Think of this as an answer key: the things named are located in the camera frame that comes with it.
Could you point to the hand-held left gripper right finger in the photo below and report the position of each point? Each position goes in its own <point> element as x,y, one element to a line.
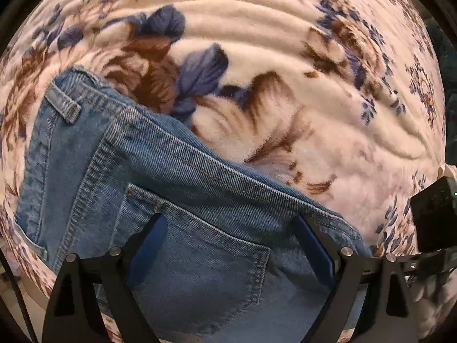
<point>316,253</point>

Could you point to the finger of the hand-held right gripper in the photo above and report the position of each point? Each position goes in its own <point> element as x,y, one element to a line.
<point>425,261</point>

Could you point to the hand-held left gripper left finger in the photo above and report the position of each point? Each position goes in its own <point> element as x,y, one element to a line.
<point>149,248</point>

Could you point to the blue denim pants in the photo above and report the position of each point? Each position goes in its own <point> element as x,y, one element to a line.
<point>171,200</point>

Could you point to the dark teal cloth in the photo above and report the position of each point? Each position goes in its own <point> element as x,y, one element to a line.
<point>442,57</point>

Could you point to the floral fleece blanket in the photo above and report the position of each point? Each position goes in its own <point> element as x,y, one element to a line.
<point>271,60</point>

